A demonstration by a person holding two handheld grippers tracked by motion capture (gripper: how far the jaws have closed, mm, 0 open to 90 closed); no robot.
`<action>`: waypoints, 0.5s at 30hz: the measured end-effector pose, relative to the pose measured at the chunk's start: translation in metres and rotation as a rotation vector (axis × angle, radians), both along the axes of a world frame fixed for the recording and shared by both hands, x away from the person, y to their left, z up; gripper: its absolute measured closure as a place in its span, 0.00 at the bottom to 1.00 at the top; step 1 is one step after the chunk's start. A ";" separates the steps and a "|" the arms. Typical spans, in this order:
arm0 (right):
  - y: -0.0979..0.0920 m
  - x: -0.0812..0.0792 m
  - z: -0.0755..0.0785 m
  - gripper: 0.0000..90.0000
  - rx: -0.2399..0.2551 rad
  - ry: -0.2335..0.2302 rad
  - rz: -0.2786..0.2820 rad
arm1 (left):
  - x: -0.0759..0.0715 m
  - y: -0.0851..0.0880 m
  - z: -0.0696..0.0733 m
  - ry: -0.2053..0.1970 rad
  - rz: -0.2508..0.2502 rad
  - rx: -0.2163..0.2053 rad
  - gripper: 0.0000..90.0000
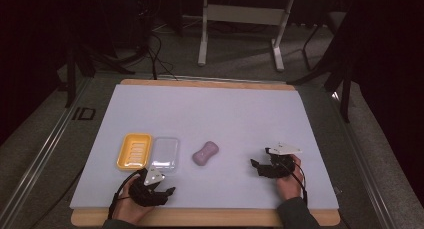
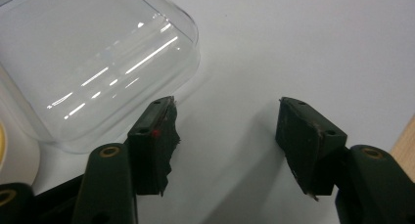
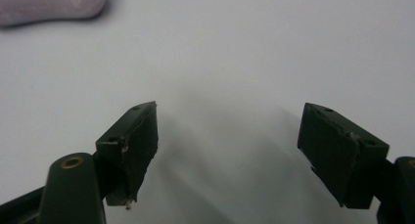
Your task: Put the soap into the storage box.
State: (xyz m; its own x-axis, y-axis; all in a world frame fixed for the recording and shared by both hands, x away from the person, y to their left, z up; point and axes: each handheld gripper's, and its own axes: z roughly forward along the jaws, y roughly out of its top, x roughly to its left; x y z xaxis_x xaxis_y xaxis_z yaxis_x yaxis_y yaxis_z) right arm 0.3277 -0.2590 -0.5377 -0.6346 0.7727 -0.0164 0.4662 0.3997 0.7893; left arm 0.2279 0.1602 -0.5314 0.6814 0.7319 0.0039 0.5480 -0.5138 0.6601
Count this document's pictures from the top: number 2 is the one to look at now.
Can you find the clear plastic container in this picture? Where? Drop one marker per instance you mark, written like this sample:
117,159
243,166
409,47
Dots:
98,64

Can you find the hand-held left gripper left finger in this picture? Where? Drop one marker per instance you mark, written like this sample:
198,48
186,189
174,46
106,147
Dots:
151,152

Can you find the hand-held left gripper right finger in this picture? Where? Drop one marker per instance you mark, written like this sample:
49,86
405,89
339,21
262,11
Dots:
310,142

